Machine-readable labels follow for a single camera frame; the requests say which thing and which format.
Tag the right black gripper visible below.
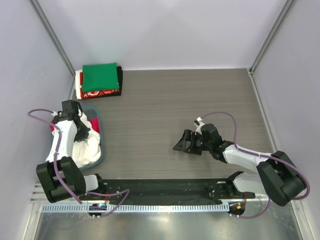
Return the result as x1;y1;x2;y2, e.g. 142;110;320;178
173;129;212;155

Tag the white printed t-shirt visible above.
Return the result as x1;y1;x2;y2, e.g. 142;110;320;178
72;113;102;168

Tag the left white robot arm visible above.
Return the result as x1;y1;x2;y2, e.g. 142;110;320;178
36;100;107;203

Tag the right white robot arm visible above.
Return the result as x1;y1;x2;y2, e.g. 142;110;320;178
173;123;307;207

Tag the pink t-shirt in basket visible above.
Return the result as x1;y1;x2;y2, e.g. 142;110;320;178
51;117;100;136

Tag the grey laundry basket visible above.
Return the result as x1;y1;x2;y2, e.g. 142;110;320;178
45;105;105;171

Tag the folded red printed t-shirt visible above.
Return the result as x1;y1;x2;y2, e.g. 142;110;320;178
80;72;117;100

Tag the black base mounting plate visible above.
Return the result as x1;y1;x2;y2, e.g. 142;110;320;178
103;178;256;206

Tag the folded white t-shirt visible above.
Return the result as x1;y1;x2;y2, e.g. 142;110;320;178
74;69;82;100

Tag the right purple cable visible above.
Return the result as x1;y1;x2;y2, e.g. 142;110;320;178
194;111;311;220

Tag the slotted grey cable duct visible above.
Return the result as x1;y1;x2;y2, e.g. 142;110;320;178
41;202;230;214

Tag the aluminium frame rail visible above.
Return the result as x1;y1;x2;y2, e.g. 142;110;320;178
30;183;50;204

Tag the left aluminium corner post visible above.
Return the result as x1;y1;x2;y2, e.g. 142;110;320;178
29;0;75;76

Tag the aluminium corner post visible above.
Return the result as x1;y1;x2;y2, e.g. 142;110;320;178
29;0;75;76
248;0;297;76

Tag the right aluminium corner post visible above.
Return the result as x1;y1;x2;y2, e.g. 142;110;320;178
248;0;297;76

